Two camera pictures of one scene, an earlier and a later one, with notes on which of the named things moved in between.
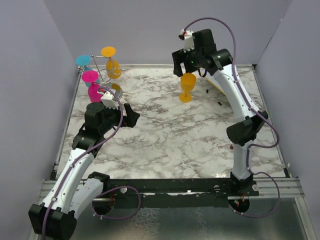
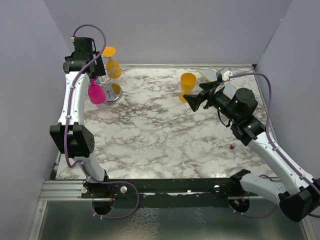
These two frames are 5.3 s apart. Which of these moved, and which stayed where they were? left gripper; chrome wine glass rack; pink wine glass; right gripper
Moved: right gripper; left gripper
Stayed: chrome wine glass rack; pink wine glass
